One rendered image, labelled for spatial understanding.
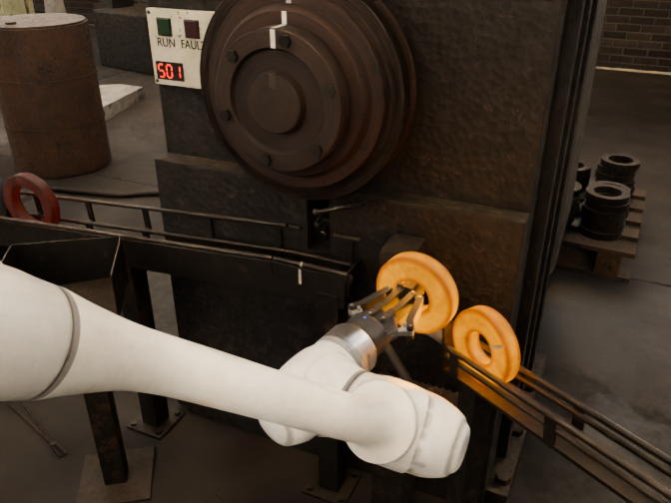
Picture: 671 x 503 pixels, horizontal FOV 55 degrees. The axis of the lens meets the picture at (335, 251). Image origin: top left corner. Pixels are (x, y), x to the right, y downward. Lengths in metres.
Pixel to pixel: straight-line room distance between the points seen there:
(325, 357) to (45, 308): 0.48
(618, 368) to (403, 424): 1.79
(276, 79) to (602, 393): 1.61
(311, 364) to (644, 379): 1.76
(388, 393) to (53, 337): 0.43
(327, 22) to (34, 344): 0.90
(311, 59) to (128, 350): 0.76
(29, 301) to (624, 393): 2.13
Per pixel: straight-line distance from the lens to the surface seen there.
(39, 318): 0.54
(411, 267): 1.15
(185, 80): 1.68
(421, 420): 0.83
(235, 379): 0.69
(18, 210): 2.13
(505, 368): 1.24
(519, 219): 1.41
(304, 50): 1.24
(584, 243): 3.06
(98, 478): 2.07
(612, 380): 2.48
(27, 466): 2.20
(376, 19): 1.26
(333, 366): 0.92
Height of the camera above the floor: 1.45
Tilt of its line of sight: 28 degrees down
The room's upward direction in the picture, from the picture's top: straight up
